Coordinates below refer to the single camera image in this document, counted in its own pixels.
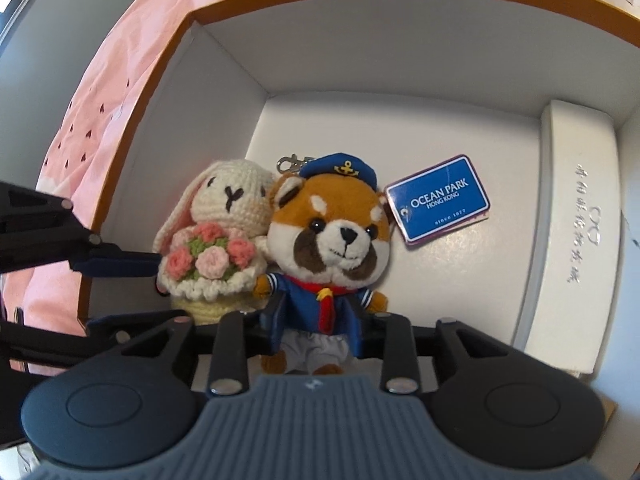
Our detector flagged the white glasses case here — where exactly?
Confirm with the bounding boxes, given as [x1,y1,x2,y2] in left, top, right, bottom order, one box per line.
[510,100,628,376]

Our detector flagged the white box with orange rim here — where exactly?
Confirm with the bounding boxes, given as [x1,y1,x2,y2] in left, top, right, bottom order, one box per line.
[75,0,640,426]

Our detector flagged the pink printed blanket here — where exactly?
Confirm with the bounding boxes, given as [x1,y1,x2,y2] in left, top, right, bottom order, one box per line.
[0,0,640,341]

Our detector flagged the red panda sailor plush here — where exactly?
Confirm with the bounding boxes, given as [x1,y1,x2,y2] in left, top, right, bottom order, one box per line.
[252,152,401,376]

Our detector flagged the crochet bunny plush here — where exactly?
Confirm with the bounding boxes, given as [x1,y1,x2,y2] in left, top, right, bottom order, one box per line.
[152,158,278,326]

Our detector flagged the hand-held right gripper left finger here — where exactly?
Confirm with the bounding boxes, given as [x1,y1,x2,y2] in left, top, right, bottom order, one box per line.
[117,292,288,395]

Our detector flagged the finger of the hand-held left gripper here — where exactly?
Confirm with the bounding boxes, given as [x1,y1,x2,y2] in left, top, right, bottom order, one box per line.
[0,181,163,278]
[0,310,176,376]

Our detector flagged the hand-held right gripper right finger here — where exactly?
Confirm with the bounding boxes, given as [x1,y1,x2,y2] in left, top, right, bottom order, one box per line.
[350,292,516,395]

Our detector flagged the blue hang tag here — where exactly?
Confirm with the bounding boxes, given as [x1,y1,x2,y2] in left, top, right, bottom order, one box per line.
[385,154,491,247]

